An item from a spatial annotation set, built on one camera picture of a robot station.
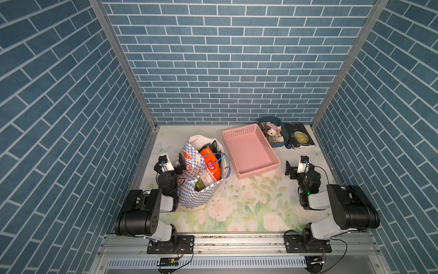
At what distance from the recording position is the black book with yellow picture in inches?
43.5

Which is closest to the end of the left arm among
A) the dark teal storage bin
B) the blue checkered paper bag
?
the blue checkered paper bag

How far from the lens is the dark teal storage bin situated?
1.10 metres
